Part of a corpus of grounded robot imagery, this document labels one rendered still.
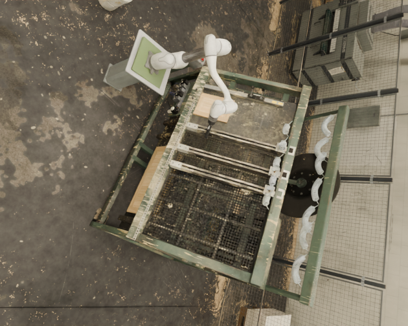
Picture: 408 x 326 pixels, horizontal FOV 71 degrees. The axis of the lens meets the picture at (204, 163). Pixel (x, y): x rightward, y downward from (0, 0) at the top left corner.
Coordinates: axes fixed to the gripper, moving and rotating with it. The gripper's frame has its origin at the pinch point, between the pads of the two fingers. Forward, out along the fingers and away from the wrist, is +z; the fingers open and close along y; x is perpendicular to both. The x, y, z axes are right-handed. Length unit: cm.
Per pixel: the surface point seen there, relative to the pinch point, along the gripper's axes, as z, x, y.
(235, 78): -20, -6, -98
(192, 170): 32.2, 2.0, 21.3
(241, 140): 4.2, 33.4, -22.8
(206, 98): 1, -25, -64
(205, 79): -10, -37, -83
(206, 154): 21.6, 7.6, 2.1
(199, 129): 13.6, -13.6, -21.9
